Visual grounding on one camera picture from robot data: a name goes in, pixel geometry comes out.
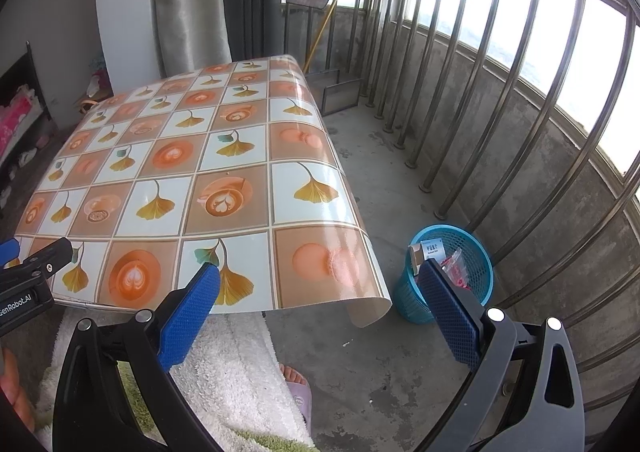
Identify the steel balcony railing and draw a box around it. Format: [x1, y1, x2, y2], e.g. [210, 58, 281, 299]
[220, 0, 640, 433]

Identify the person's foot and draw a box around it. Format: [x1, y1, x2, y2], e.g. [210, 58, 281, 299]
[277, 363, 307, 390]

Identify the blue mesh wastebasket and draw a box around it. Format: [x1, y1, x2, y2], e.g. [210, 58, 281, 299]
[394, 224, 495, 325]

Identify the red clear wrapper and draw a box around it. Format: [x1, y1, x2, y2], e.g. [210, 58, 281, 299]
[437, 249, 473, 290]

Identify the metal dustpan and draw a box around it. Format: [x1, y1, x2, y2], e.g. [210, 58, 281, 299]
[305, 69, 363, 117]

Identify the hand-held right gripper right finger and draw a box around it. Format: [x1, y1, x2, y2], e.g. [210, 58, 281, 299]
[417, 259, 586, 452]

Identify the lilac slipper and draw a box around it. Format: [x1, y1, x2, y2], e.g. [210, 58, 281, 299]
[285, 379, 314, 423]

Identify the grey curtain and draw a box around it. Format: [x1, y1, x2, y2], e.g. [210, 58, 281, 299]
[152, 0, 233, 80]

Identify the dark grey cabinet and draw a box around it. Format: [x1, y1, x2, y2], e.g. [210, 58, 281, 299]
[221, 0, 286, 65]

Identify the white fluffy robe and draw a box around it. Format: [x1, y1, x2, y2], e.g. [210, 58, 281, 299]
[37, 312, 321, 452]

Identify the pink printed blanket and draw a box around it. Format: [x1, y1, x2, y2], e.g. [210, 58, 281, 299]
[0, 94, 33, 157]

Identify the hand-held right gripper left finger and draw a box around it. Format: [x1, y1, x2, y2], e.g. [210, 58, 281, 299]
[52, 263, 223, 452]

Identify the small cardboard box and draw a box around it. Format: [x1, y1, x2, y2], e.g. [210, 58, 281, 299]
[407, 239, 448, 277]

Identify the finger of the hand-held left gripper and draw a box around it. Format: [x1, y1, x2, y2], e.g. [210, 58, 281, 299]
[0, 237, 73, 289]
[0, 239, 21, 269]

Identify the ginkgo leaf checked tablecloth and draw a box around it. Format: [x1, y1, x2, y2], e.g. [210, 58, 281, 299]
[14, 54, 396, 327]

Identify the person's left hand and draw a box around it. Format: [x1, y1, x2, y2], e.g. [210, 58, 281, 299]
[0, 362, 36, 433]

